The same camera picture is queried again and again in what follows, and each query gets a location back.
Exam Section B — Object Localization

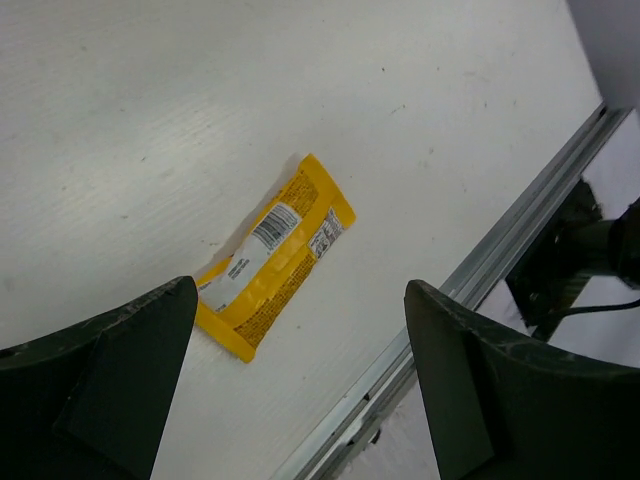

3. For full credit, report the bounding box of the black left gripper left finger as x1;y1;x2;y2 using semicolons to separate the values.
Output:
1;276;198;479

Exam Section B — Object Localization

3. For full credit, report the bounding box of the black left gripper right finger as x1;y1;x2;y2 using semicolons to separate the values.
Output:
404;280;639;479

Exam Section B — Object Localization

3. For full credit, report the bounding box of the aluminium table edge rail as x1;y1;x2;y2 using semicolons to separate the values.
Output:
276;107;639;479

